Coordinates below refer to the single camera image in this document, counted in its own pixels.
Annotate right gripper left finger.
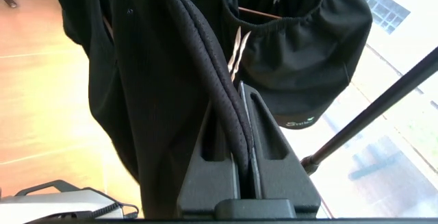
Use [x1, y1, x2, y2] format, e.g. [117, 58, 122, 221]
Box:
[176, 100, 241, 219]

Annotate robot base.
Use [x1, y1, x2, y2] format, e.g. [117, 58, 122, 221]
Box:
[0, 179, 140, 224]

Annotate black shorts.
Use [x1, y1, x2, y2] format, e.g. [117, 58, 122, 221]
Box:
[175, 0, 374, 130]

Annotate black clothes rack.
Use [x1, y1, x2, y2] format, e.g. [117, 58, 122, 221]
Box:
[300, 47, 438, 177]

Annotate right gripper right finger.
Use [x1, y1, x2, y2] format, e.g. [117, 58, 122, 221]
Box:
[238, 82, 322, 219]

